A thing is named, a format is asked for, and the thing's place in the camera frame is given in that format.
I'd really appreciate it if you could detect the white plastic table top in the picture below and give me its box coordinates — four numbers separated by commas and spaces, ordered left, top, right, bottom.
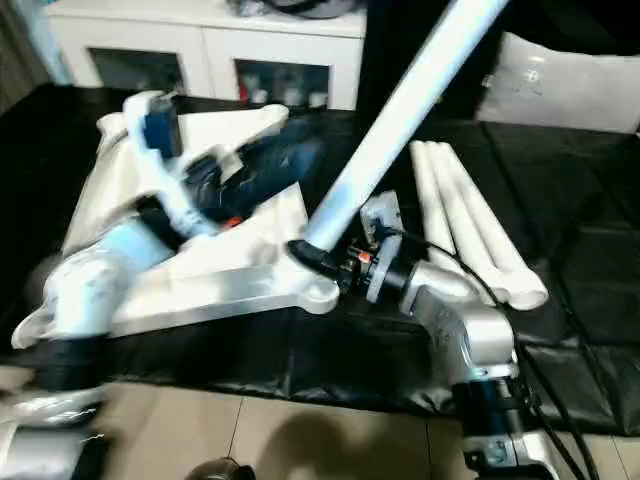
10, 103, 341, 351

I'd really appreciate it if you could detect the white plastic table leg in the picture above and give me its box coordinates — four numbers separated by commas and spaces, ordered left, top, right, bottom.
409, 141, 457, 264
423, 141, 501, 296
437, 141, 550, 312
305, 0, 506, 251

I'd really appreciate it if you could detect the white cabinet with glass doors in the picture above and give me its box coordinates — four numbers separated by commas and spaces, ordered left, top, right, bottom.
47, 0, 369, 112

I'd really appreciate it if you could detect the grey bag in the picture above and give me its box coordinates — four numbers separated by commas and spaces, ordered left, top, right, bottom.
263, 0, 334, 12

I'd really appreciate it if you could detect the black mat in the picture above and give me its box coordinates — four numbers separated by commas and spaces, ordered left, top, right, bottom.
0, 82, 640, 426

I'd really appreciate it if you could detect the brown curtain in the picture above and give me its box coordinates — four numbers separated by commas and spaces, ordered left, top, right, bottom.
0, 0, 51, 101

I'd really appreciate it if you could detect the grey cushion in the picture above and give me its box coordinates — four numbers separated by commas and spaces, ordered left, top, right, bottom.
474, 30, 640, 136

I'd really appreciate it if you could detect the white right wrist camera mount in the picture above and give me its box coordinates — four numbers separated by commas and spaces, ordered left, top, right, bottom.
358, 191, 405, 304

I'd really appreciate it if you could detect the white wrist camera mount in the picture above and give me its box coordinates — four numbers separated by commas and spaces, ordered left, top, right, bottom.
122, 92, 236, 241
358, 191, 405, 304

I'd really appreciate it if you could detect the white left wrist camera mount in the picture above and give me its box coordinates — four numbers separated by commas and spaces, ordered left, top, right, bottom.
122, 92, 236, 241

